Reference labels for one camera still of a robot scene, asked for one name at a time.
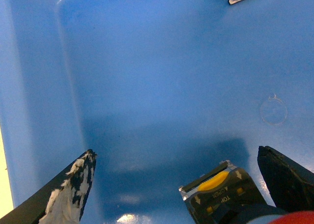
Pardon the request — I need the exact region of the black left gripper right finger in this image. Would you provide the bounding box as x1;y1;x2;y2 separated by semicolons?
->
257;146;314;213

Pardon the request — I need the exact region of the blue plastic tray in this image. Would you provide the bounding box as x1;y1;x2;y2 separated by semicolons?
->
0;0;314;224

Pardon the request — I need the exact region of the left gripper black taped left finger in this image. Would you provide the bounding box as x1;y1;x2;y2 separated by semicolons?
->
0;149;97;224

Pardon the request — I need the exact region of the red mushroom push button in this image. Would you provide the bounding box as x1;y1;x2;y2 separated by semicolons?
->
179;160;313;224

